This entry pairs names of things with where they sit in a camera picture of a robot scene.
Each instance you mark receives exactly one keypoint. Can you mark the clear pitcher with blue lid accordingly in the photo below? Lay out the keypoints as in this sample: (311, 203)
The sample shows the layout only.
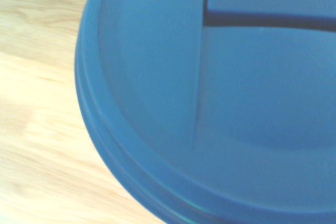
(210, 103)

